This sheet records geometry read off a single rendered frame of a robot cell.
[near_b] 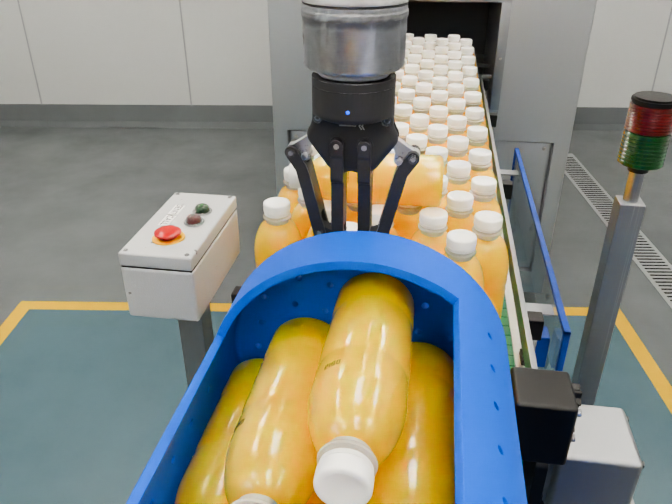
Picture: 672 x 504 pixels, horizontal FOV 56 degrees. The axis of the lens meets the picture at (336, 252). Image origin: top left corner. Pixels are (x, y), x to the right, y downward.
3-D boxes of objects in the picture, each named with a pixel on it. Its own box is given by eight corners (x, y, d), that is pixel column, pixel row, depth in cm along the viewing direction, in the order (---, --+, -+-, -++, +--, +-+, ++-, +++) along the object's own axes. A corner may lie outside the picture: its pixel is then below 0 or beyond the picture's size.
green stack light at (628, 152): (622, 169, 91) (629, 136, 89) (612, 154, 96) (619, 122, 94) (669, 172, 90) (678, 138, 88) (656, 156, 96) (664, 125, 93)
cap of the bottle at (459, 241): (439, 247, 83) (440, 235, 82) (457, 237, 85) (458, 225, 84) (464, 257, 80) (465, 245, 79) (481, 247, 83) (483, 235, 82)
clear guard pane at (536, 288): (518, 545, 116) (564, 333, 93) (492, 309, 184) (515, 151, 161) (520, 546, 116) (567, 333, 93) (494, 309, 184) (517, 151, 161)
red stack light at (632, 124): (630, 136, 89) (636, 108, 87) (619, 122, 94) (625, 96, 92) (678, 138, 88) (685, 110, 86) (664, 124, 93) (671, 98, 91)
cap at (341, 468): (386, 478, 42) (384, 501, 40) (338, 495, 43) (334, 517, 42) (354, 439, 40) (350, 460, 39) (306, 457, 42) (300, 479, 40)
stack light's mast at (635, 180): (613, 207, 94) (638, 101, 86) (604, 190, 99) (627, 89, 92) (658, 210, 93) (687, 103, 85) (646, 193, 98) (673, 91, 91)
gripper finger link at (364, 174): (360, 128, 60) (375, 128, 60) (360, 232, 65) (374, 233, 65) (354, 141, 57) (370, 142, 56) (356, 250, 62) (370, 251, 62)
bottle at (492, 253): (474, 324, 102) (489, 210, 92) (506, 348, 96) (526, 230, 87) (438, 337, 99) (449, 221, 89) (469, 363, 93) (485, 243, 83)
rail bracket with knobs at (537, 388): (488, 466, 76) (499, 402, 71) (485, 423, 83) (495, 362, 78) (573, 476, 75) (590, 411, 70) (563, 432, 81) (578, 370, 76)
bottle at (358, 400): (430, 316, 59) (422, 490, 41) (364, 345, 62) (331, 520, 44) (388, 256, 57) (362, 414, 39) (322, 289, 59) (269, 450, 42)
